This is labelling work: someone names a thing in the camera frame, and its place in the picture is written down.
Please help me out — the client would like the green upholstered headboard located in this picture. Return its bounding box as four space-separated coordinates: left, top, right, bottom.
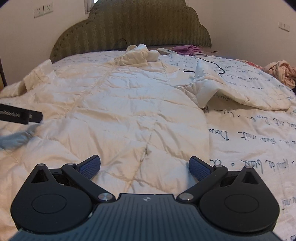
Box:
50 0 212 63

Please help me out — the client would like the window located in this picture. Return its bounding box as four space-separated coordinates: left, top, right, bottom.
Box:
84 0 98 14

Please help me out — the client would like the white wall switch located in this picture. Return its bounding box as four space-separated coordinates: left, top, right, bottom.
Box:
278 22 290 32

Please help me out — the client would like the white script-print bed quilt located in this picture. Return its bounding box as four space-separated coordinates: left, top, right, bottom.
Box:
0 50 296 241

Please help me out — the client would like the white remote control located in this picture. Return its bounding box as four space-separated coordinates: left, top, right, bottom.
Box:
157 48 177 55

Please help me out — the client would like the cream puffer jacket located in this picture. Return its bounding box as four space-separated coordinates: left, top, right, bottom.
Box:
0 44 292 194

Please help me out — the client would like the purple garment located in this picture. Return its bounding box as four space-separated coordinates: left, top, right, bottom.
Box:
171 45 203 56

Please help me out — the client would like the white double wall socket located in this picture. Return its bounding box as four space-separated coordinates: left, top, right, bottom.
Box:
34 3 54 18

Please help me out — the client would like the black cable on bed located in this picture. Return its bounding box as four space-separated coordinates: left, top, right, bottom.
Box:
182 51 226 75

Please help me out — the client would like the pink crumpled garment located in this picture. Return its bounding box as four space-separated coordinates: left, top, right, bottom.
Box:
263 60 296 89

